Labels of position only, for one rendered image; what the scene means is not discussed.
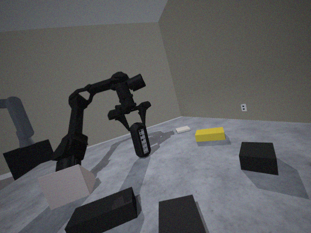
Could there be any yellow rectangular block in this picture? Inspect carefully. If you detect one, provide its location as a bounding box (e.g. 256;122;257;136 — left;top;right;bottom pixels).
195;127;225;142

